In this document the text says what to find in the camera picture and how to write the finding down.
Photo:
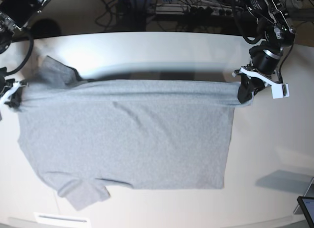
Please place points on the black tablet screen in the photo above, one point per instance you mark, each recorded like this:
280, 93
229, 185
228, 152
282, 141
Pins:
307, 207

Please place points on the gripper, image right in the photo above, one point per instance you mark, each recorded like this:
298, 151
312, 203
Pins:
264, 59

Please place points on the grey T-shirt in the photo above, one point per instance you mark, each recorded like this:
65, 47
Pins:
80, 137

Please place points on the white label strip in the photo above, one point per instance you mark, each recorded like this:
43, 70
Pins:
41, 216

